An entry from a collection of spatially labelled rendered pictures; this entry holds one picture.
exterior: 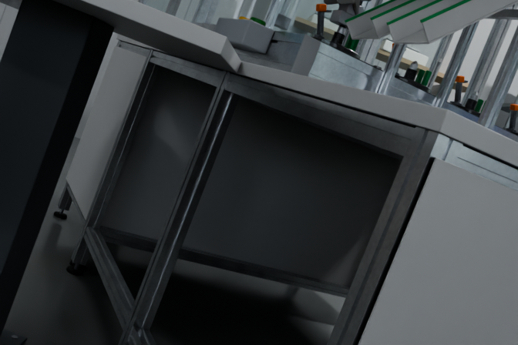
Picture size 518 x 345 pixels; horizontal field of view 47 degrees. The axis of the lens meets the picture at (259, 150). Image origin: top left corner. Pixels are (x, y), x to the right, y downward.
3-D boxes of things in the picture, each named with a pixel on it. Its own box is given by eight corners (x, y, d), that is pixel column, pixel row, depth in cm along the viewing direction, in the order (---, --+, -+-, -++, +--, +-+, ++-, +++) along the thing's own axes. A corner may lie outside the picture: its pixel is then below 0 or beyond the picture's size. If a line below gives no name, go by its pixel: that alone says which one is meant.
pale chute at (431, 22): (429, 44, 103) (421, 19, 102) (393, 44, 116) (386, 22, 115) (560, -17, 108) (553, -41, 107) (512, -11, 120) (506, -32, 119)
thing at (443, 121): (438, 132, 74) (448, 109, 73) (146, 47, 206) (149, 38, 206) (862, 319, 139) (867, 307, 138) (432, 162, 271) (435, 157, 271)
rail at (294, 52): (287, 78, 128) (307, 30, 128) (172, 48, 207) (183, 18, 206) (308, 86, 131) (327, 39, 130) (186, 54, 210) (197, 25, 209)
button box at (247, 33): (240, 43, 138) (250, 18, 138) (210, 38, 157) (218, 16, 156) (266, 55, 141) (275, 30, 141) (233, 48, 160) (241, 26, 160)
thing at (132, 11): (-213, -115, 90) (-207, -133, 89) (29, -1, 179) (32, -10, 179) (220, 55, 90) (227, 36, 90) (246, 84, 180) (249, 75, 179)
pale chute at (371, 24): (378, 39, 117) (371, 17, 115) (351, 39, 129) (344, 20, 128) (496, -16, 121) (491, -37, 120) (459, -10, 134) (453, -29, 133)
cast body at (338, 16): (338, 21, 147) (348, -6, 146) (328, 21, 151) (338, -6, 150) (364, 34, 151) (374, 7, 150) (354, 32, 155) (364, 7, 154)
